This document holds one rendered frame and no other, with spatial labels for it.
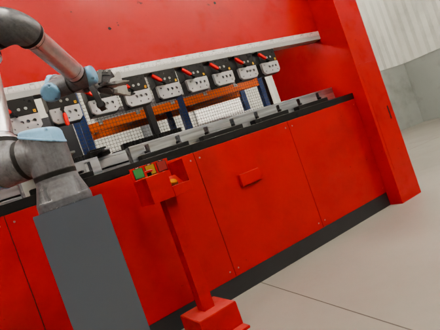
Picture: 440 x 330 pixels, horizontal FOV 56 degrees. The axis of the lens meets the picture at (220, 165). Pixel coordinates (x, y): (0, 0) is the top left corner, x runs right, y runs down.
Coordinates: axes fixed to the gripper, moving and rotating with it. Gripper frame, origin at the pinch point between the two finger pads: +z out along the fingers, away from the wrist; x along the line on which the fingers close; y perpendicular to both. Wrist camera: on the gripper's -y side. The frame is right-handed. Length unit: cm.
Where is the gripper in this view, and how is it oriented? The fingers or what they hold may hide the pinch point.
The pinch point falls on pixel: (132, 89)
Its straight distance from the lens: 179.6
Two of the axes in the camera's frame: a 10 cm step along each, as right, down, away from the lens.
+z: 10.0, 0.0, 0.4
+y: 0.0, -9.9, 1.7
